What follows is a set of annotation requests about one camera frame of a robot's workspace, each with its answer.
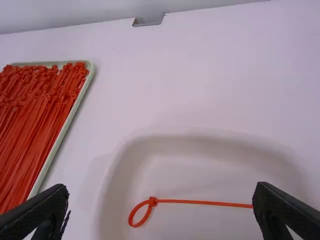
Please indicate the pale tray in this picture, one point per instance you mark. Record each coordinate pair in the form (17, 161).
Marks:
(68, 125)

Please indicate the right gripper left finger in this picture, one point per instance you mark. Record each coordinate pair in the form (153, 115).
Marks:
(32, 217)

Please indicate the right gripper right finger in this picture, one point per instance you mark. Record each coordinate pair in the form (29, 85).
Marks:
(290, 217)

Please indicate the white dish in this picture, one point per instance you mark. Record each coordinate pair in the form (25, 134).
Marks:
(200, 162)

